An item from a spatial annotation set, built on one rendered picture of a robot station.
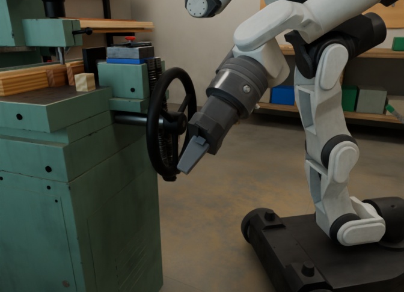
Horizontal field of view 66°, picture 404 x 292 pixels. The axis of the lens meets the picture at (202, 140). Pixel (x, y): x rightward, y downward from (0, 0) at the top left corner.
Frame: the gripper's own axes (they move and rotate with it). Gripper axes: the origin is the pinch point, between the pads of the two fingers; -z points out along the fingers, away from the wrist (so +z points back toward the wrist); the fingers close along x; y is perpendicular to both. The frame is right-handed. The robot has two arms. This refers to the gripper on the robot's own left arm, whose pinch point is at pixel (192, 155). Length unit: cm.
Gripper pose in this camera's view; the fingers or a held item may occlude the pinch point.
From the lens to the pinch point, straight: 51.3
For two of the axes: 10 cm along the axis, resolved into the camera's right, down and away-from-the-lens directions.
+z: 5.4, -8.1, 2.4
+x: -0.1, 2.8, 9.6
